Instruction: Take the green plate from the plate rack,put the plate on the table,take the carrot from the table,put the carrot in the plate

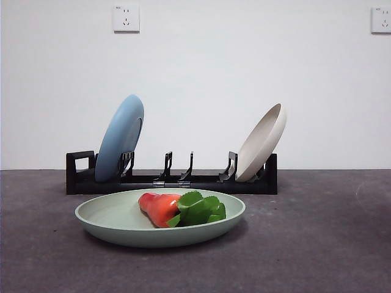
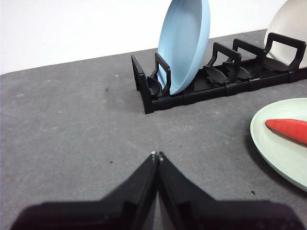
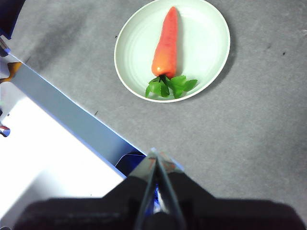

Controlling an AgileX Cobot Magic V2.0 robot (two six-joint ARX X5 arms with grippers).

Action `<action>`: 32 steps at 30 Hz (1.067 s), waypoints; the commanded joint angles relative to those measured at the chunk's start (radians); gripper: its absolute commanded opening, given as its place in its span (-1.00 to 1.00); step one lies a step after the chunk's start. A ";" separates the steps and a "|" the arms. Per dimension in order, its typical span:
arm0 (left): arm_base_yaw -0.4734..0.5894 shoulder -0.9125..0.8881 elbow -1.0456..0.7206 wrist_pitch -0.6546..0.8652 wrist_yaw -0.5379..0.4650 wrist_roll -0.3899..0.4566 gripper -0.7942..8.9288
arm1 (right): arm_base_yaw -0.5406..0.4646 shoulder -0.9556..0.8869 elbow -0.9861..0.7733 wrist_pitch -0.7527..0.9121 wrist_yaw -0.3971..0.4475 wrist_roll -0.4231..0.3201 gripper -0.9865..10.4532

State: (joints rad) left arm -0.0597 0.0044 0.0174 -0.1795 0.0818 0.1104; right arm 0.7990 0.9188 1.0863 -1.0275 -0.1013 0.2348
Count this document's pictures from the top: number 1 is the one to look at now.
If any blue plate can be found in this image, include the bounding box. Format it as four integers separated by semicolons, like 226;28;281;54
93;93;145;183

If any orange carrot with green leaves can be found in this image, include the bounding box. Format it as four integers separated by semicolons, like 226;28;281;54
137;189;227;229

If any green plate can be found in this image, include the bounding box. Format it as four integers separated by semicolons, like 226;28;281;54
74;188;246;248

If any cream plate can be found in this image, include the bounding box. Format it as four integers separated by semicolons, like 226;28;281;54
235;103;288;183

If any black plate rack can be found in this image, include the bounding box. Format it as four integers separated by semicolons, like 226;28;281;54
65;150;278;196

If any white wall outlet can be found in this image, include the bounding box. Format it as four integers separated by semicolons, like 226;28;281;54
113;4;141;34
370;6;391;34

